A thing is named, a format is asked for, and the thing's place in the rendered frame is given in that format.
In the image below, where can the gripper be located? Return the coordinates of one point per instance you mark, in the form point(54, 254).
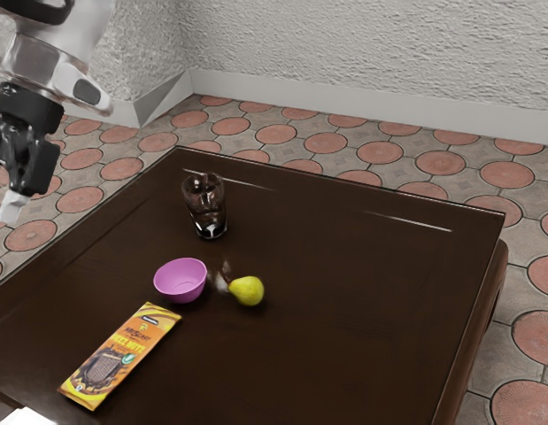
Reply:
point(23, 113)

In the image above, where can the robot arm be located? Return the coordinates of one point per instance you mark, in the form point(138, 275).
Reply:
point(56, 44)

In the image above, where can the clear drinking glass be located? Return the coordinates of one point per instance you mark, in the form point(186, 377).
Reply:
point(204, 206)

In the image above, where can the purple plastic bowl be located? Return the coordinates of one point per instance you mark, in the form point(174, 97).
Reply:
point(180, 280)

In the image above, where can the orange chocolate bar packet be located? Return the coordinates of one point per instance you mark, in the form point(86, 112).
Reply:
point(118, 354)

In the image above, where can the yellow-green pear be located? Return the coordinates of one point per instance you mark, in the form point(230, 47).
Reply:
point(248, 290)

